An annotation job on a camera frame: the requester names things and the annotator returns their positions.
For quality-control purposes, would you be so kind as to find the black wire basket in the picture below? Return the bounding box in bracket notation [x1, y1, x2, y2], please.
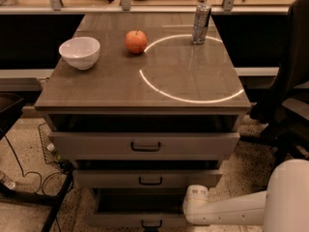
[38, 123, 65, 171]

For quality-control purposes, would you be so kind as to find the black office chair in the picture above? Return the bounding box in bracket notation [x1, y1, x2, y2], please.
[240, 0, 309, 164]

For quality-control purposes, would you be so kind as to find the white ceramic bowl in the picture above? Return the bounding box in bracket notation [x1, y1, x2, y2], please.
[59, 37, 100, 70]

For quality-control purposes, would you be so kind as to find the grey middle drawer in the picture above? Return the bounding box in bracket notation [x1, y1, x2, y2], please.
[73, 170, 223, 189]

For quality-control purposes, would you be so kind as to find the grey drawer cabinet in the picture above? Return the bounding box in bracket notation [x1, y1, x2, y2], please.
[34, 13, 252, 195]

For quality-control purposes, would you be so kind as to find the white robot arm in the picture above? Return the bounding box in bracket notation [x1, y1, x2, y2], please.
[183, 159, 309, 232]

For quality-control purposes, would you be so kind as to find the black floor cable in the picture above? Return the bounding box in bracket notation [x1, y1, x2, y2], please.
[3, 134, 66, 196]

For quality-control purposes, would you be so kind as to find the red apple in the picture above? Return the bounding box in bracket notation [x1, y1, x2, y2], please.
[125, 30, 148, 54]

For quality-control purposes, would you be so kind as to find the black side table frame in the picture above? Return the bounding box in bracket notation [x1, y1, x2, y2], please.
[0, 93, 73, 232]

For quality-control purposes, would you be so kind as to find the silver drink can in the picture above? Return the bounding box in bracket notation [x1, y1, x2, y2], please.
[192, 4, 211, 44]

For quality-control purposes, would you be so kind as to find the grey top drawer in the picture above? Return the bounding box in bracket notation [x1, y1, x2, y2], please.
[50, 132, 239, 160]

